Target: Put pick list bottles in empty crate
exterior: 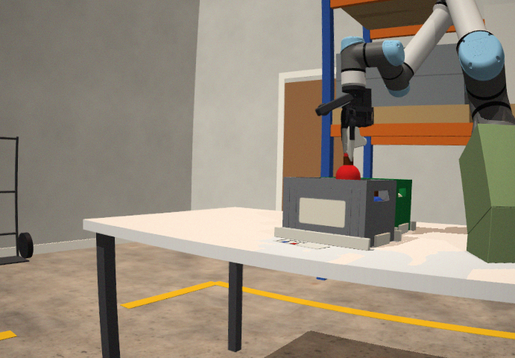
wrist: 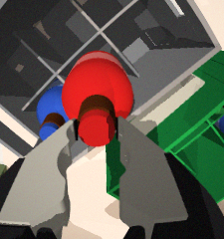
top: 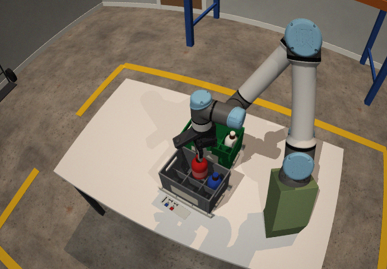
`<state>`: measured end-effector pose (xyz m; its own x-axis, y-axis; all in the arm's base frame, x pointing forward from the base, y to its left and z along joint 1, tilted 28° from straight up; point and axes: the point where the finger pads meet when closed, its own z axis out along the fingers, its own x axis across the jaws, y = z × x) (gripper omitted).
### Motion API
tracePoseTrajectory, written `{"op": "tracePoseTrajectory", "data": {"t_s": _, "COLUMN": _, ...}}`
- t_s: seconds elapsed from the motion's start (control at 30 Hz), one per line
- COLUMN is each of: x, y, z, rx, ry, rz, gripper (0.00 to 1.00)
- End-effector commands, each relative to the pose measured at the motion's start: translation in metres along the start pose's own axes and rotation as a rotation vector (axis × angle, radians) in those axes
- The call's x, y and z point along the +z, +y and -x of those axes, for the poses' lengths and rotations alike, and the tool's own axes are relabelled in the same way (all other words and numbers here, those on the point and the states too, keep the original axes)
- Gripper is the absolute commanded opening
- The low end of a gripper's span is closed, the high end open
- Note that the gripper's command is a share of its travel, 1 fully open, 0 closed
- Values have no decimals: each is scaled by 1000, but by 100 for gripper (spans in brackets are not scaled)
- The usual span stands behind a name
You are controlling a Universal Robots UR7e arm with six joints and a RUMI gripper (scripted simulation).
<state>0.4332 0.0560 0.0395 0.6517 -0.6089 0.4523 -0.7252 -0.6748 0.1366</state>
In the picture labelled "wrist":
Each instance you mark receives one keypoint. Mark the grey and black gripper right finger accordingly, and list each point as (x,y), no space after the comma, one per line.
(160,194)

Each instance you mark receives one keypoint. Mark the red bottle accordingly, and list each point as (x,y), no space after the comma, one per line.
(97,90)

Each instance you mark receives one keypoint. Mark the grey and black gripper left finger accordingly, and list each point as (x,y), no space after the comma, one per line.
(33,192)

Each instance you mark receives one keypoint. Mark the green divided crate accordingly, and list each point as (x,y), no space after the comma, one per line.
(175,123)

